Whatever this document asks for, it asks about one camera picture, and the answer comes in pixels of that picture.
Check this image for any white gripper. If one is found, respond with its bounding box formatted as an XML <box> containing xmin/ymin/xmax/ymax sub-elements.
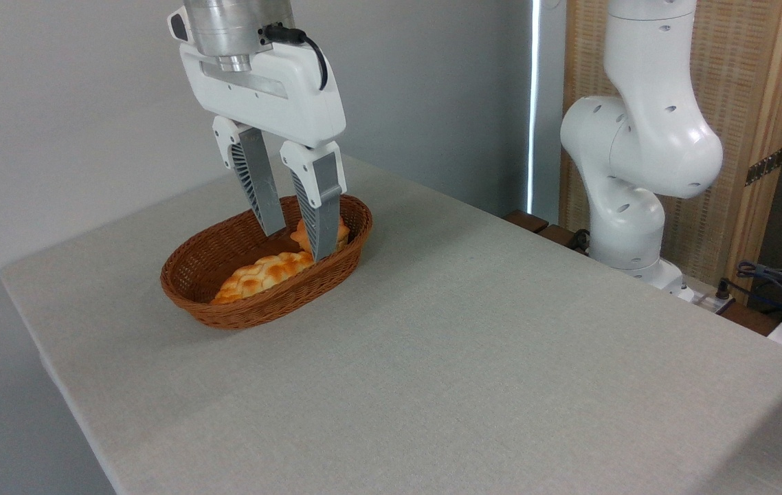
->
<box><xmin>168</xmin><ymin>7</ymin><xmax>348</xmax><ymax>262</ymax></box>

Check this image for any round orange bread roll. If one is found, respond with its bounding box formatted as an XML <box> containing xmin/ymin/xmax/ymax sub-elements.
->
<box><xmin>290</xmin><ymin>216</ymin><xmax>351</xmax><ymax>256</ymax></box>

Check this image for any long braided bread loaf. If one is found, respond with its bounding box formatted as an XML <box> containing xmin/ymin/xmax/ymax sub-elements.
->
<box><xmin>211</xmin><ymin>250</ymin><xmax>315</xmax><ymax>305</ymax></box>

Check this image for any brown wicker oval basket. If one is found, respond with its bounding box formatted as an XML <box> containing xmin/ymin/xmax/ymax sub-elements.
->
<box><xmin>160</xmin><ymin>194</ymin><xmax>373</xmax><ymax>331</ymax></box>

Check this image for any dark brown wooden slat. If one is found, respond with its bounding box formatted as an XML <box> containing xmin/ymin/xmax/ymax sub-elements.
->
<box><xmin>537</xmin><ymin>224</ymin><xmax>583</xmax><ymax>250</ymax></box>
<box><xmin>503</xmin><ymin>210</ymin><xmax>550</xmax><ymax>234</ymax></box>

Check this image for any wooden rattan folding screen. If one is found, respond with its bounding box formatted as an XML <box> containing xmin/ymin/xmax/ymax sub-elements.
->
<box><xmin>559</xmin><ymin>0</ymin><xmax>782</xmax><ymax>303</ymax></box>

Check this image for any metal screen hinge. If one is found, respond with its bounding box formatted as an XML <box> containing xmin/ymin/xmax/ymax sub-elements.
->
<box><xmin>745</xmin><ymin>146</ymin><xmax>782</xmax><ymax>187</ymax></box>

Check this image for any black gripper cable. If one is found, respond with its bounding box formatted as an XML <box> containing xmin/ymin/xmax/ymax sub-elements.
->
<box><xmin>262</xmin><ymin>24</ymin><xmax>328</xmax><ymax>91</ymax></box>

